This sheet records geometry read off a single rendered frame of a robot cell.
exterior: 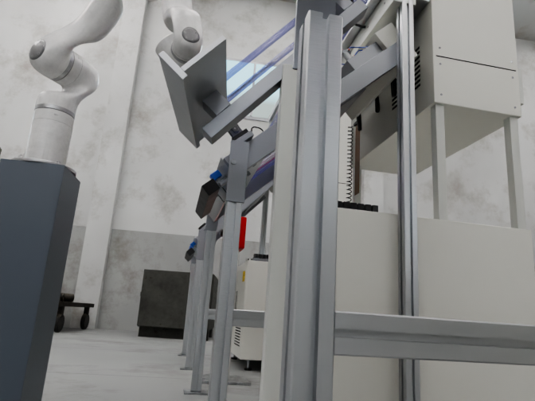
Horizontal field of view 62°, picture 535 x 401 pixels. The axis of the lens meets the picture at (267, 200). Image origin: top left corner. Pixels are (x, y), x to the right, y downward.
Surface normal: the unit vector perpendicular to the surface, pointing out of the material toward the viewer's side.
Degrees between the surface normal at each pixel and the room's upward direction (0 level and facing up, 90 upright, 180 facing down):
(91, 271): 90
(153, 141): 90
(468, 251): 90
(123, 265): 90
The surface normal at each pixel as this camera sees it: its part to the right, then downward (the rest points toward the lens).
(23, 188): 0.14, -0.24
